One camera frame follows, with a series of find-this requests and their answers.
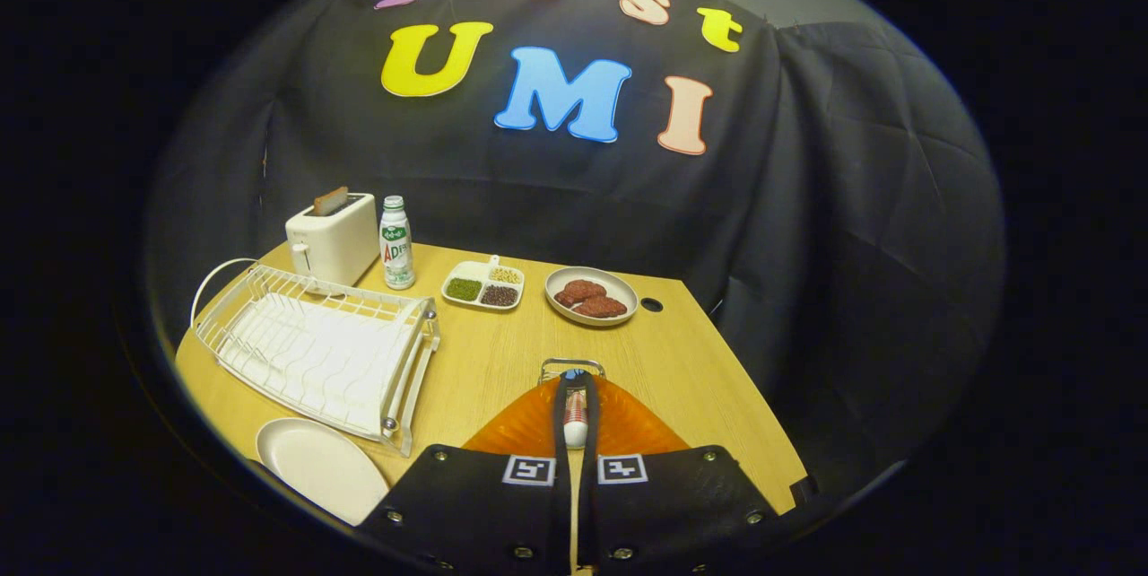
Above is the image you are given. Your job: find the white bottle with green label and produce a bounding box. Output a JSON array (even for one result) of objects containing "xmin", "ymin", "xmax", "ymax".
[{"xmin": 378, "ymin": 196, "xmax": 417, "ymax": 292}]

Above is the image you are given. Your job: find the white drip tray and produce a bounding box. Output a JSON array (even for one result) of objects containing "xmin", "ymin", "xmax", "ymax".
[{"xmin": 215, "ymin": 289, "xmax": 423, "ymax": 439}]

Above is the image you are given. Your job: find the black backdrop cloth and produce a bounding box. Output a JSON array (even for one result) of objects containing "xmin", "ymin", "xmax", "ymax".
[{"xmin": 143, "ymin": 0, "xmax": 1007, "ymax": 505}]

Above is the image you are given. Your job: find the white toaster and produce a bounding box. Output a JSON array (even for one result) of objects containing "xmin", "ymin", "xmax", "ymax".
[{"xmin": 285, "ymin": 192, "xmax": 381, "ymax": 291}]

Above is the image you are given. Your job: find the white wire dish rack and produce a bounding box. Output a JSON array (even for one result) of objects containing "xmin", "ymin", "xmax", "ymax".
[{"xmin": 190, "ymin": 257, "xmax": 442, "ymax": 458}]

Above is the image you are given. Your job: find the brown meat patty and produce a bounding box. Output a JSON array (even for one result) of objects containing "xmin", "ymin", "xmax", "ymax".
[
  {"xmin": 553, "ymin": 279, "xmax": 609, "ymax": 309},
  {"xmin": 571, "ymin": 295, "xmax": 630, "ymax": 320}
]

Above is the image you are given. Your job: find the spoon with red patterned handle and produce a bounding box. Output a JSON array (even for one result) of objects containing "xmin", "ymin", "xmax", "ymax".
[{"xmin": 563, "ymin": 388, "xmax": 591, "ymax": 450}]

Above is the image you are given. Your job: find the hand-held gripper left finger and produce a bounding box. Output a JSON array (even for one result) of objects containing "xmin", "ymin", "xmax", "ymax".
[{"xmin": 357, "ymin": 372, "xmax": 577, "ymax": 576}]

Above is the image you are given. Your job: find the metal wire basket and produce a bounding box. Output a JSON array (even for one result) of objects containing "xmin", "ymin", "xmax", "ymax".
[{"xmin": 538, "ymin": 357, "xmax": 608, "ymax": 385}]

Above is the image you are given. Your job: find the grey plate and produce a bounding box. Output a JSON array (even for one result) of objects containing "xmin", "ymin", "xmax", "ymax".
[{"xmin": 544, "ymin": 266, "xmax": 641, "ymax": 328}]

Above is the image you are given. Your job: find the white round plate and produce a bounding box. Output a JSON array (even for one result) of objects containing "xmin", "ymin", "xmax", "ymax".
[{"xmin": 256, "ymin": 417, "xmax": 392, "ymax": 528}]

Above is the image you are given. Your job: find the white divided dish with beans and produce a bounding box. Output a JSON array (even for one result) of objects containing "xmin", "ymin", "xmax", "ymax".
[{"xmin": 441, "ymin": 256, "xmax": 527, "ymax": 313}]

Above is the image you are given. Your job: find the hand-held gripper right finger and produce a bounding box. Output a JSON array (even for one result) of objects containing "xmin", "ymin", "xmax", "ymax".
[{"xmin": 578, "ymin": 372, "xmax": 779, "ymax": 576}]

